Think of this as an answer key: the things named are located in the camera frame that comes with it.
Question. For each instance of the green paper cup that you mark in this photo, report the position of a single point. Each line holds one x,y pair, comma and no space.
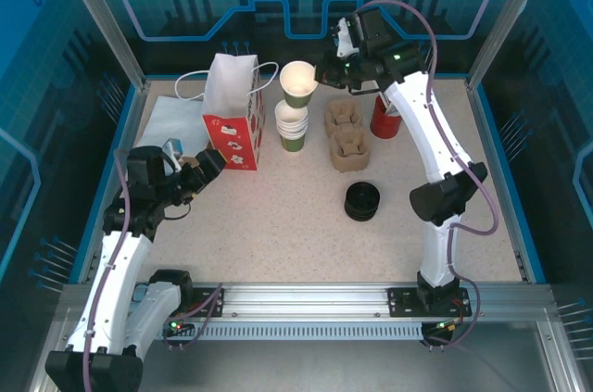
296,81

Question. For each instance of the red white paper bag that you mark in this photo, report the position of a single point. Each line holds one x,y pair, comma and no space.
231,86

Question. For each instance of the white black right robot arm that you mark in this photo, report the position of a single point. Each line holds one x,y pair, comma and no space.
417,123

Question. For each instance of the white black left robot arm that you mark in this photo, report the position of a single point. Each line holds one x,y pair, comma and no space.
116,271

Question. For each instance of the stack of white napkins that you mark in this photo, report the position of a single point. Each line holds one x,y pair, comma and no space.
171,118

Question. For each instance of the stack of green paper cups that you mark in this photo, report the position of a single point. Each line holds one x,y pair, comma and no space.
292,128

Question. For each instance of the red straw holder cup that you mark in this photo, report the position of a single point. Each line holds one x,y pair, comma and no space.
384,125

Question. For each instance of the stack of black cup lids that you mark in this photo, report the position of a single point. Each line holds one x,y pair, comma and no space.
362,202

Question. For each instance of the small green-lit control board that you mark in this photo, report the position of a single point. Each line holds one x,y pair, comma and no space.
175,325
445,327

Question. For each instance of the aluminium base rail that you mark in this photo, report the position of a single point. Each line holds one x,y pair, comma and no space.
306,299

